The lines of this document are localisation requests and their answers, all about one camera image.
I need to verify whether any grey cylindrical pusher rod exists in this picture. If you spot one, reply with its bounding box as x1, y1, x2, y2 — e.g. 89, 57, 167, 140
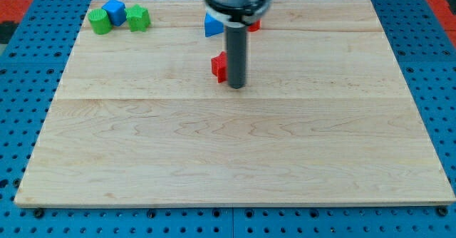
225, 26, 247, 89

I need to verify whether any red star block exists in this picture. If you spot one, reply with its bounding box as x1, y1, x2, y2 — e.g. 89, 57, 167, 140
211, 51, 227, 83

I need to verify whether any red block behind arm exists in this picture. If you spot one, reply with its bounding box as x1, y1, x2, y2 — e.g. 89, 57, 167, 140
247, 19, 261, 32

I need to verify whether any green star block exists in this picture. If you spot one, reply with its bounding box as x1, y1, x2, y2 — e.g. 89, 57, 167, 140
125, 4, 151, 32

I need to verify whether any blue triangle block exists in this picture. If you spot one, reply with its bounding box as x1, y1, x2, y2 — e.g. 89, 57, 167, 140
204, 13, 224, 38

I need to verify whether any light wooden board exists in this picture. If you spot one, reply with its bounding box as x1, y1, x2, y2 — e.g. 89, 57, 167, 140
15, 0, 455, 208

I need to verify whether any blue cube block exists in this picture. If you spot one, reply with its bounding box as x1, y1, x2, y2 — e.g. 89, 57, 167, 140
102, 0, 126, 26

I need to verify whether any green cylinder block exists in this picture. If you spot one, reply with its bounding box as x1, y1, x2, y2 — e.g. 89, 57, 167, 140
88, 9, 112, 35

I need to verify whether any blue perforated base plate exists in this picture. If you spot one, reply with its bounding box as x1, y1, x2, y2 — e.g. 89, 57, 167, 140
1, 0, 455, 237

